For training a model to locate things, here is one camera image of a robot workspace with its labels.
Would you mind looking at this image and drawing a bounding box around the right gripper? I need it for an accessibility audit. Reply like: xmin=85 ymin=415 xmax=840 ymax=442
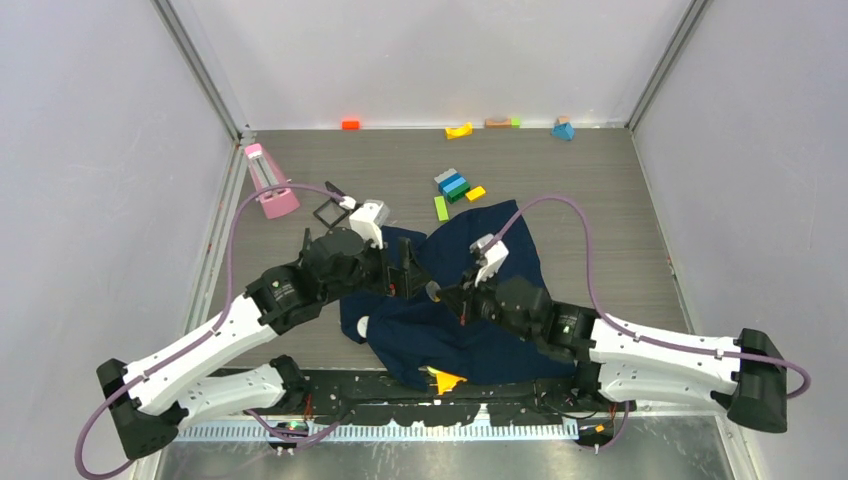
xmin=438 ymin=262 xmax=536 ymax=343

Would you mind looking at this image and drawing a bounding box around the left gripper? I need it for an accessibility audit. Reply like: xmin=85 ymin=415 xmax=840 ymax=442
xmin=322 ymin=233 xmax=429 ymax=305

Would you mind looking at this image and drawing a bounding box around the white round brooch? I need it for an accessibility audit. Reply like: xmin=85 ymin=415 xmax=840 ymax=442
xmin=356 ymin=316 xmax=370 ymax=341
xmin=425 ymin=280 xmax=441 ymax=303

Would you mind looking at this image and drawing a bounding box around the navy blue t-shirt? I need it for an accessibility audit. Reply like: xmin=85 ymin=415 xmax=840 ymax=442
xmin=339 ymin=199 xmax=578 ymax=392

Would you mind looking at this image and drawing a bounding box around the black frame stand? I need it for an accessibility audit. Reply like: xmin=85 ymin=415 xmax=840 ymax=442
xmin=312 ymin=197 xmax=351 ymax=229

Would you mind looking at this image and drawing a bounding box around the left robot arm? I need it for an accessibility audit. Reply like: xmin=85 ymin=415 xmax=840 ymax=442
xmin=96 ymin=228 xmax=430 ymax=460

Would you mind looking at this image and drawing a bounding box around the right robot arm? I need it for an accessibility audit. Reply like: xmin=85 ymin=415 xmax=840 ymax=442
xmin=425 ymin=276 xmax=788 ymax=434

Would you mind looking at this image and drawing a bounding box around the lime green block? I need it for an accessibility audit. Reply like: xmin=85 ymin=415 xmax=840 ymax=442
xmin=433 ymin=196 xmax=450 ymax=222

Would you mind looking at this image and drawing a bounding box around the yellow orange block stack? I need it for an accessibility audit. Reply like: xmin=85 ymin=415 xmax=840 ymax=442
xmin=426 ymin=366 xmax=467 ymax=395

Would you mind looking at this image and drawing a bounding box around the grey blue green block stack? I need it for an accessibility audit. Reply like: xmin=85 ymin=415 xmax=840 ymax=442
xmin=434 ymin=168 xmax=471 ymax=204

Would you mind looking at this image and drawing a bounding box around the yellow small block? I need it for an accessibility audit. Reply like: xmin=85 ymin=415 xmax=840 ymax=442
xmin=464 ymin=186 xmax=487 ymax=203

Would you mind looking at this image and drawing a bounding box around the yellow arch block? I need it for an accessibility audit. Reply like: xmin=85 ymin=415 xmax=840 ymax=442
xmin=444 ymin=122 xmax=474 ymax=140

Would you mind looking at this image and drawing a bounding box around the tan flat block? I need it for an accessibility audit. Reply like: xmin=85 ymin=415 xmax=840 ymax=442
xmin=484 ymin=118 xmax=512 ymax=129

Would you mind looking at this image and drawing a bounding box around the pink metronome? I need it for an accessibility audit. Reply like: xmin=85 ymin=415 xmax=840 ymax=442
xmin=245 ymin=143 xmax=301 ymax=220

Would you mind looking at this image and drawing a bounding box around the blue triangle block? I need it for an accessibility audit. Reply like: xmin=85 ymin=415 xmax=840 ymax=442
xmin=551 ymin=122 xmax=576 ymax=141

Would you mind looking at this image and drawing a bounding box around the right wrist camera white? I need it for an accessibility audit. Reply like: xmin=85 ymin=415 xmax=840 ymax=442
xmin=469 ymin=234 xmax=509 ymax=286

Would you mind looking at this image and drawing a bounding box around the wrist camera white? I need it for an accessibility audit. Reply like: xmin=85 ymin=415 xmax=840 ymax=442
xmin=469 ymin=234 xmax=509 ymax=286
xmin=340 ymin=196 xmax=390 ymax=249

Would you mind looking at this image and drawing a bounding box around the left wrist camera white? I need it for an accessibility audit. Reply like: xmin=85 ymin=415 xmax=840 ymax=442
xmin=340 ymin=196 xmax=390 ymax=249

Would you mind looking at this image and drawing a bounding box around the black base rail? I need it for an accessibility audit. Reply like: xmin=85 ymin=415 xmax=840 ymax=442
xmin=241 ymin=367 xmax=637 ymax=429

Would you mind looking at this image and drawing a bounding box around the red block at wall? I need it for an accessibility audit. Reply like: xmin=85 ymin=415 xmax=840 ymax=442
xmin=341 ymin=118 xmax=361 ymax=130

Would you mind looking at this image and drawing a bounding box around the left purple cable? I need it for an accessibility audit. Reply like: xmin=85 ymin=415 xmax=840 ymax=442
xmin=74 ymin=183 xmax=359 ymax=480

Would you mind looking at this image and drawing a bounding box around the purple cable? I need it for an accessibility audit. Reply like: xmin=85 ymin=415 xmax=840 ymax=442
xmin=74 ymin=183 xmax=359 ymax=480
xmin=480 ymin=195 xmax=813 ymax=455

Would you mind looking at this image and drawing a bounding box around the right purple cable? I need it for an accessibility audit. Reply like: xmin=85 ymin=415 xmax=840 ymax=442
xmin=480 ymin=195 xmax=813 ymax=455

